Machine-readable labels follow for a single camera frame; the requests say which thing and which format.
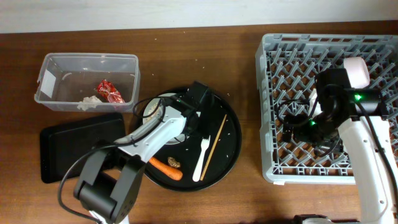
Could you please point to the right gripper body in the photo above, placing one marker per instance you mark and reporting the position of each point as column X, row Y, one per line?
column 305, row 132

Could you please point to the pink bowl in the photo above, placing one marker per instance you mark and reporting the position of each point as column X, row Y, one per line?
column 357, row 71

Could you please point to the round black tray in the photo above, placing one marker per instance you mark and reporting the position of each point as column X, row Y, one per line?
column 187, row 153

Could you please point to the grey plate with food scraps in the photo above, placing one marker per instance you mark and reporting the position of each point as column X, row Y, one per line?
column 151, row 106

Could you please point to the red snack wrapper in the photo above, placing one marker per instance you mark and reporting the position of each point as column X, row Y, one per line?
column 108, row 91

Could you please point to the white tissue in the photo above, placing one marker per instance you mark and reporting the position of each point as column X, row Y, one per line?
column 89, row 102

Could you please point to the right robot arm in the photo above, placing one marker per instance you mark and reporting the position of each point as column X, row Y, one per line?
column 346, row 112

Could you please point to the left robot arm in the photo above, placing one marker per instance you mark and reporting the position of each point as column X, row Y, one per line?
column 110, row 179

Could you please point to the grey dishwasher rack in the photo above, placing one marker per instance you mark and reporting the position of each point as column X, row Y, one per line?
column 285, row 68

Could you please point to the white plastic fork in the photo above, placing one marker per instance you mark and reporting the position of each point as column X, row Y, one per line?
column 204, row 146

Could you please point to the wooden chopstick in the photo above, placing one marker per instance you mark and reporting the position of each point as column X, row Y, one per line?
column 213, row 148

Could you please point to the brown food scrap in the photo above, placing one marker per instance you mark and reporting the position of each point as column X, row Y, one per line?
column 173, row 163

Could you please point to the orange carrot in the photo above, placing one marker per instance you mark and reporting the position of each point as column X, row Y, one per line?
column 171, row 172

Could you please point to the clear plastic bin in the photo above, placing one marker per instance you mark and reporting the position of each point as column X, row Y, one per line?
column 66, row 78

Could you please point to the black rectangular tray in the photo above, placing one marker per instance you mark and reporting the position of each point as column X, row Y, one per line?
column 63, row 144

